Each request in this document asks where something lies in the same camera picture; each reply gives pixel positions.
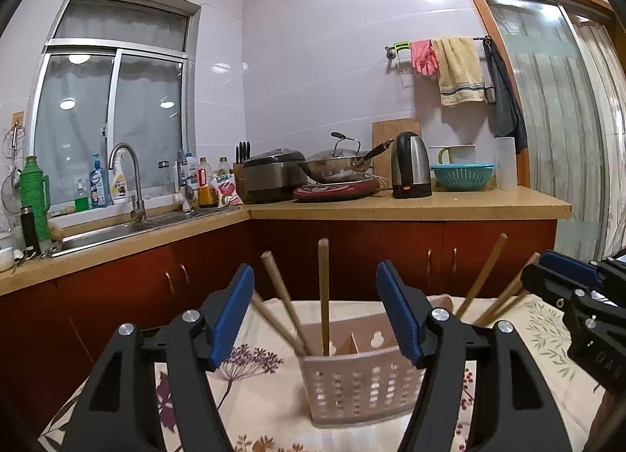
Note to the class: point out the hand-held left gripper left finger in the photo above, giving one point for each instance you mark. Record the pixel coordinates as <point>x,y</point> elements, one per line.
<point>234,315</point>

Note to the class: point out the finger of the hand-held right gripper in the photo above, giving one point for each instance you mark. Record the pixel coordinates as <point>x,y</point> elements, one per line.
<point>547,286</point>
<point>572,268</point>

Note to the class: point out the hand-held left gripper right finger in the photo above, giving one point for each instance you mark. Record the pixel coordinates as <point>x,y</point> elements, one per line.
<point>398,315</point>

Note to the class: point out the white plastic utensil basket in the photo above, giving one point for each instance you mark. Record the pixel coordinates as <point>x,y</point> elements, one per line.
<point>352,383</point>

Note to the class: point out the person's right forearm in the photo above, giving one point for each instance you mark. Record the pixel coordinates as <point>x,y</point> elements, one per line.
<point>606,413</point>

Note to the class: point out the red kitchen cabinets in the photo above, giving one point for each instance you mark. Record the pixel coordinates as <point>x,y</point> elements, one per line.
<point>381,246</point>

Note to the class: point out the floral tablecloth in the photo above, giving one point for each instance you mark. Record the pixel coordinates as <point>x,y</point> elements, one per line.
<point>254,383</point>

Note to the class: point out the stone kitchen countertop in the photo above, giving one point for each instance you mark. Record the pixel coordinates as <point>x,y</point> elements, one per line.
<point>440,205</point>

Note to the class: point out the red seasoning bag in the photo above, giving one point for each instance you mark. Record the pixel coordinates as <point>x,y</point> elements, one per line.
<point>227,193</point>

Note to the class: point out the tall white container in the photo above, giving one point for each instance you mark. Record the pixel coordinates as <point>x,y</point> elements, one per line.
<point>505,163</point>

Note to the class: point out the cooking oil bottle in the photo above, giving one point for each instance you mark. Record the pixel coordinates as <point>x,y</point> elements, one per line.
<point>206,188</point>

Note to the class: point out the striped curtain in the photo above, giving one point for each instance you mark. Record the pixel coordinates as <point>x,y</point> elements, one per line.
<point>601,139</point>

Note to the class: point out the red round induction cooker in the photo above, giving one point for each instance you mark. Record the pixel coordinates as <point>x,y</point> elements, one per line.
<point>337,190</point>

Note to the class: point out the teal plastic colander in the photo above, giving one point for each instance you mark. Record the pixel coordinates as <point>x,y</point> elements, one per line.
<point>462,176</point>

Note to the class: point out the grey rice cooker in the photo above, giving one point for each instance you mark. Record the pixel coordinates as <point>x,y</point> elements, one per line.
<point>269,178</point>

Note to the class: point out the knife block with knives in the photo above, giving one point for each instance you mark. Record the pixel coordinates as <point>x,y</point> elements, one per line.
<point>239,171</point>

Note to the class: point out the small white bottle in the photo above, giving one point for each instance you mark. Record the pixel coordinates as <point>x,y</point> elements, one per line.
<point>191,171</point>

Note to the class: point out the steel kitchen sink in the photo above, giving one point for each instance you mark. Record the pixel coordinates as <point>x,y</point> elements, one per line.
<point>107,232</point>

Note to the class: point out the steel electric kettle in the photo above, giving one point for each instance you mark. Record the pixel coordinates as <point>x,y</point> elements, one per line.
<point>411,163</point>

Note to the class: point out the sliding glass door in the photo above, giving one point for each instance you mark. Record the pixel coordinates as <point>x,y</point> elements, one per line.
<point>552,114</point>

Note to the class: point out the steel sink faucet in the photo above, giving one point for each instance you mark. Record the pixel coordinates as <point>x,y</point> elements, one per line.
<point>138,193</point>

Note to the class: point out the steel wok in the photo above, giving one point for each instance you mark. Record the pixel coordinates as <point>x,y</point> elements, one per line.
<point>327,170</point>

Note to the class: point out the steel wok lid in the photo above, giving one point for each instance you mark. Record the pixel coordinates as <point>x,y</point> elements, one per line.
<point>337,156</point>

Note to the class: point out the white spray cleaner bottle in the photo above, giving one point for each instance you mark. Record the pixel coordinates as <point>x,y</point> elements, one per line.
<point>120,185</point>

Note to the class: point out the dark hanging cloth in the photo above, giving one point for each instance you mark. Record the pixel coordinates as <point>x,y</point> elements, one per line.
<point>506,105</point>

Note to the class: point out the wooden cutting board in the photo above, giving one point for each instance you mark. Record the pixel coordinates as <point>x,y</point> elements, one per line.
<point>384,134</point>

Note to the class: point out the blue dish soap bottle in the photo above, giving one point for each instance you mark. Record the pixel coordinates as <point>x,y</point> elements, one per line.
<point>99,188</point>

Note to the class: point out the small green soap bottle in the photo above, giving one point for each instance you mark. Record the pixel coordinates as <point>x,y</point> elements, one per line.
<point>81,200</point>

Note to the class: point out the black bottle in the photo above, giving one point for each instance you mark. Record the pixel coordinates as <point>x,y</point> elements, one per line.
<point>29,232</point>

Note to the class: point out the yellow towel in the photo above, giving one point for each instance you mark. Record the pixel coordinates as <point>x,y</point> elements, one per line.
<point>457,71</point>

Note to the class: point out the green thermos flask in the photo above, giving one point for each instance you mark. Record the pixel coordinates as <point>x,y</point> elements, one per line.
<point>34,198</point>

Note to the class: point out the sliding kitchen window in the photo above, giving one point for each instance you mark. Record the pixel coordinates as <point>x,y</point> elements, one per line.
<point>78,139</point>

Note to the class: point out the white cup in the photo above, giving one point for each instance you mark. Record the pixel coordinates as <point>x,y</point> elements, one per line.
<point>6,251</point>

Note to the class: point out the hanging metal strainer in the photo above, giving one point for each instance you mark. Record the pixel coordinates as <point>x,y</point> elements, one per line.
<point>12,193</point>

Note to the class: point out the pink rubber gloves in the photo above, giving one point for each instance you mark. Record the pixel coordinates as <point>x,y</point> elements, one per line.
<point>423,58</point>

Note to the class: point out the small wall tap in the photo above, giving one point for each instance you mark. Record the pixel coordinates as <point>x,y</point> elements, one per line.
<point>182,173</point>

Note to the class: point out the wall towel rail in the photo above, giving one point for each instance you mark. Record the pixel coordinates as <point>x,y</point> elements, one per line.
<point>391,51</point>

